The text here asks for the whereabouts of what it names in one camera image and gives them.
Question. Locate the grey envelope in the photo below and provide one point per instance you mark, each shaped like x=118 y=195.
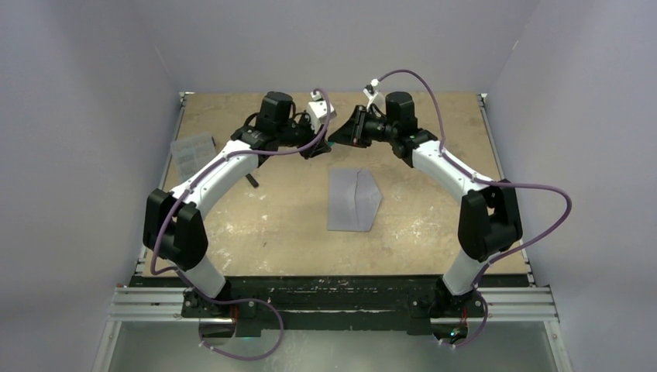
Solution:
x=353 y=200

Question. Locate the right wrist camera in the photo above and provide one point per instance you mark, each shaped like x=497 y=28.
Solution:
x=373 y=94

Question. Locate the clear plastic organizer box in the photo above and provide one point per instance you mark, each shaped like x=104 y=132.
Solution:
x=192 y=153

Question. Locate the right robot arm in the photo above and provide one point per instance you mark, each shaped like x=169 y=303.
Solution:
x=489 y=217

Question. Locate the black hammer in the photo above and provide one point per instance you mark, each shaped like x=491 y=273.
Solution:
x=252 y=181

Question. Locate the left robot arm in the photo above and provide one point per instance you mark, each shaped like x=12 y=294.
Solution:
x=174 y=227

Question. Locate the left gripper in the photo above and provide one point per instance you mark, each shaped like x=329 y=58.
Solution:
x=319 y=146

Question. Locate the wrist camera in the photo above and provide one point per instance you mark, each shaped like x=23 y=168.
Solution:
x=373 y=94
x=318 y=111

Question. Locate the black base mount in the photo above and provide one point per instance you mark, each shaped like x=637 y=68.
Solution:
x=416 y=304

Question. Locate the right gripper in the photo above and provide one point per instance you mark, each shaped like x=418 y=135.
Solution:
x=352 y=132

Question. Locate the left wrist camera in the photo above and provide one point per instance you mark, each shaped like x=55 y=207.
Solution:
x=318 y=111

